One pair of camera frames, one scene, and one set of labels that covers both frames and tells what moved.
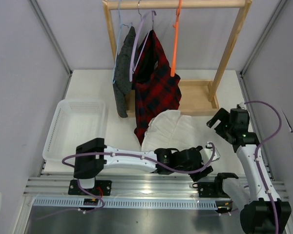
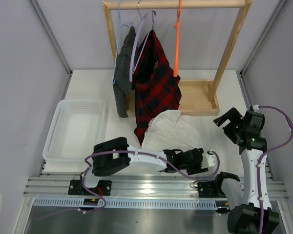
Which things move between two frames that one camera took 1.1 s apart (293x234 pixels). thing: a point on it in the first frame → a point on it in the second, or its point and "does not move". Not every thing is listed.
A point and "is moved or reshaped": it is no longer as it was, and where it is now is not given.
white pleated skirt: x=170 y=129 does not move
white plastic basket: x=75 y=121 does not move
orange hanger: x=175 y=40 is moved or reshaped
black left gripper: x=196 y=176 does not move
